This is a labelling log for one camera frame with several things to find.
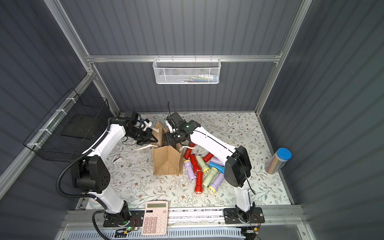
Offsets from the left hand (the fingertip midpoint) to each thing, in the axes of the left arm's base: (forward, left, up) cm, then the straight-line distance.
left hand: (158, 142), depth 83 cm
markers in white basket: (+35, -24, +19) cm, 46 cm away
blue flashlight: (-10, -36, -13) cm, 40 cm away
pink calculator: (-35, -1, -15) cm, 38 cm away
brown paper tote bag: (-7, -5, -8) cm, 12 cm away
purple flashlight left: (-12, -18, -14) cm, 26 cm away
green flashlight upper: (-8, -26, -14) cm, 31 cm away
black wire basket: (+1, +41, +12) cm, 43 cm away
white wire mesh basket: (+68, -14, +5) cm, 70 cm away
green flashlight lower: (-15, -29, -14) cm, 36 cm away
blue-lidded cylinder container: (-12, -64, -1) cm, 65 cm away
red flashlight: (+1, -16, -13) cm, 21 cm away
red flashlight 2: (-7, -21, -13) cm, 26 cm away
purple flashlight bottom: (-21, -31, -14) cm, 40 cm away
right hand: (0, -7, +2) cm, 7 cm away
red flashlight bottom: (-21, -23, -14) cm, 34 cm away
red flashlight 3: (-2, -29, -15) cm, 33 cm away
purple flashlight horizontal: (-5, -34, -14) cm, 37 cm away
